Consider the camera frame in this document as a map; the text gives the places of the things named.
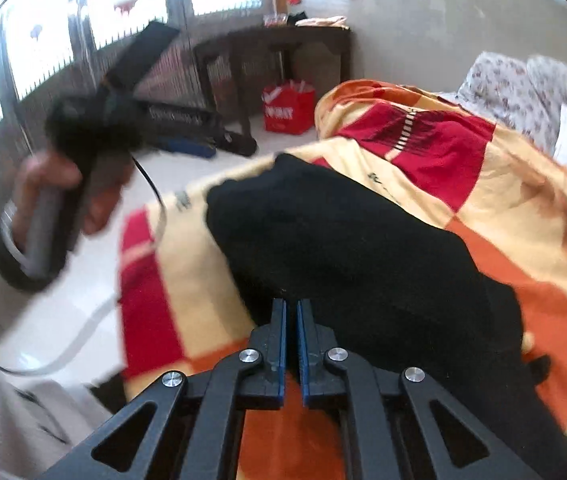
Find brown cardboard box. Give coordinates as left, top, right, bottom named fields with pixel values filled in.
left=290, top=41, right=343, bottom=92

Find window with metal grille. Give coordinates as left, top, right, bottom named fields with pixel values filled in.
left=0, top=0, right=270, bottom=221

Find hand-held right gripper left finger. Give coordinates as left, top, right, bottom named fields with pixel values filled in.
left=38, top=299, right=287, bottom=480

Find black pants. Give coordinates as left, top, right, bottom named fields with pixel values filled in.
left=205, top=153, right=567, bottom=480

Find person's white clothing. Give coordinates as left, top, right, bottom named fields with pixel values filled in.
left=0, top=350, right=125, bottom=480

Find floral pillow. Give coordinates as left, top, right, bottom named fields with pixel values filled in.
left=457, top=51, right=539, bottom=133
left=526, top=55, right=567, bottom=157

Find person's left hand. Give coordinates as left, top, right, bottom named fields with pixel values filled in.
left=1, top=152, right=135, bottom=257

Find dark wooden table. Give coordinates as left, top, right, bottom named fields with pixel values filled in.
left=193, top=24, right=353, bottom=137

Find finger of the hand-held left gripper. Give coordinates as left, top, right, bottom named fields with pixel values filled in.
left=156, top=133, right=216, bottom=160
left=212, top=127, right=259, bottom=158

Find red orange plaid blanket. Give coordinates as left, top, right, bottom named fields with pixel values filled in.
left=115, top=80, right=567, bottom=480

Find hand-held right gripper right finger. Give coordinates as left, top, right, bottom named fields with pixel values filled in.
left=297, top=298, right=544, bottom=480

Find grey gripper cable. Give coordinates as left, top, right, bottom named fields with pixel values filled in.
left=0, top=155, right=170, bottom=377

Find pink cloth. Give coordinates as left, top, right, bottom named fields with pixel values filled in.
left=295, top=15, right=349, bottom=29

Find red shopping bag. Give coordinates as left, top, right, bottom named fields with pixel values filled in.
left=262, top=80, right=317, bottom=135

